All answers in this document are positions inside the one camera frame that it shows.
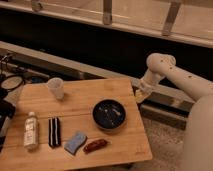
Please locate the cream pusher end effector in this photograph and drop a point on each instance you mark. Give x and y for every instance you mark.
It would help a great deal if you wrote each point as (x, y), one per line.
(140, 96)

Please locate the dark ceramic bowl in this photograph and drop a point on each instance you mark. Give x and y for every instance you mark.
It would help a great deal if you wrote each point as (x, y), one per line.
(109, 114)

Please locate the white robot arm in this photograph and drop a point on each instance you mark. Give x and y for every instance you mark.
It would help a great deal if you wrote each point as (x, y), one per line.
(197, 152)

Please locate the brown sausage toy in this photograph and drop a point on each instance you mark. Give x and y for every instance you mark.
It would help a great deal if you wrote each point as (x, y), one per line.
(95, 145)

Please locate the blue sponge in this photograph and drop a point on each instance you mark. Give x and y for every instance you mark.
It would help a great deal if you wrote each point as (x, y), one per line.
(75, 142)

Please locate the clear plastic bottle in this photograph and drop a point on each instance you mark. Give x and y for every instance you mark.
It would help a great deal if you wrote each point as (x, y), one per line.
(31, 132)

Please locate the round black framed mirror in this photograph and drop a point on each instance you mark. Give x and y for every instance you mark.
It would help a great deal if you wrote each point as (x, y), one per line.
(12, 82)

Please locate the black object at left edge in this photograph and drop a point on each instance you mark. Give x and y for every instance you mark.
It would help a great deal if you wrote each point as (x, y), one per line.
(7, 111)

